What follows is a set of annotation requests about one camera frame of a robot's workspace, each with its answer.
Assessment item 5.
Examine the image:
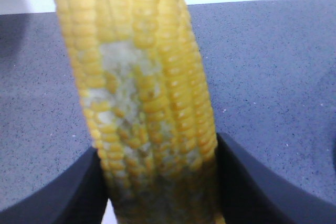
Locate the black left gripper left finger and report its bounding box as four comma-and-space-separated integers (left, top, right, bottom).
1, 147, 108, 223

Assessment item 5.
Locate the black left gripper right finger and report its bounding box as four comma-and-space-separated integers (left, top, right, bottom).
216, 133, 335, 223

